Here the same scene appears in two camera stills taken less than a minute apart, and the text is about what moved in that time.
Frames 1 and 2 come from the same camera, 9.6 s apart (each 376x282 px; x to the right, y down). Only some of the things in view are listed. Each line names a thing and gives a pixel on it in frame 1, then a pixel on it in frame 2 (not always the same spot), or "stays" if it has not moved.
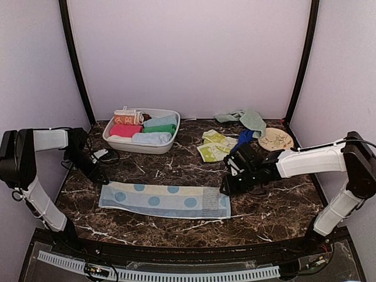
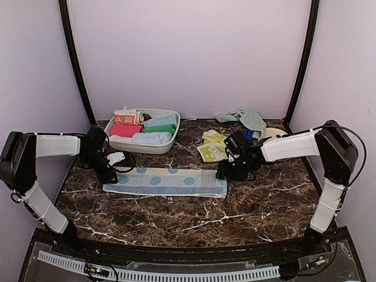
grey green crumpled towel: (249, 118) stays
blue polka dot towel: (171, 200) to (168, 181)
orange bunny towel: (124, 117) stays
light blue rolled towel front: (151, 137) stays
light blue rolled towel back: (168, 120) stays
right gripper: (231, 188) to (224, 171)
